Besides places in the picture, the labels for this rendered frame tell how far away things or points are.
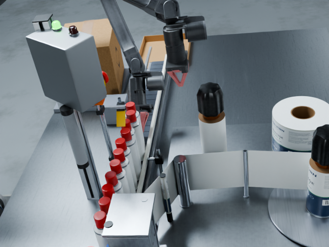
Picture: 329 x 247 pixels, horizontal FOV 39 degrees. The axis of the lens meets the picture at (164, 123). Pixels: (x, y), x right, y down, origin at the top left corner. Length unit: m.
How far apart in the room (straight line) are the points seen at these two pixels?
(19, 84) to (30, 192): 2.64
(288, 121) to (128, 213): 0.68
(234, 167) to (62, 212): 0.62
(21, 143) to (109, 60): 1.68
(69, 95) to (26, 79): 3.13
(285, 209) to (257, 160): 0.17
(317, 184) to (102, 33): 1.18
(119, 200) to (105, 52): 0.95
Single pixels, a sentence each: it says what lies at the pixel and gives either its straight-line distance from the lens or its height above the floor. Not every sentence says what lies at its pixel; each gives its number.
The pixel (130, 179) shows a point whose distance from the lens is 1.47.
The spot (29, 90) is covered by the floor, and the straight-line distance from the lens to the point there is 4.18.
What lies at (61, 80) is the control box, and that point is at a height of 1.37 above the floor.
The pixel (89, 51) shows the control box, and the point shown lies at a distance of 1.21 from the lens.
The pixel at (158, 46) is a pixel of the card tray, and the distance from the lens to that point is 2.55.
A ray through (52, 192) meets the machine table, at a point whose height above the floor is 0.83.
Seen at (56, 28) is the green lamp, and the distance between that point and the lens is 1.28.
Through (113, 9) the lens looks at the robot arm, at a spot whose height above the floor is 1.31.
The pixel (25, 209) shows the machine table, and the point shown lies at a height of 0.83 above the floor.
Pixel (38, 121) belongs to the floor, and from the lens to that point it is 3.73.
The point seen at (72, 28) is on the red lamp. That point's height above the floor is 1.49.
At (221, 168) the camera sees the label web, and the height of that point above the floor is 1.00.
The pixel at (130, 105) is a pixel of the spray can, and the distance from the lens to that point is 1.61.
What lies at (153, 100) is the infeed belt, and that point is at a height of 0.88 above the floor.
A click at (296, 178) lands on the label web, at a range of 1.45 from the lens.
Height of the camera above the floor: 1.95
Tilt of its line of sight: 36 degrees down
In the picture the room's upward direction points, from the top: 9 degrees counter-clockwise
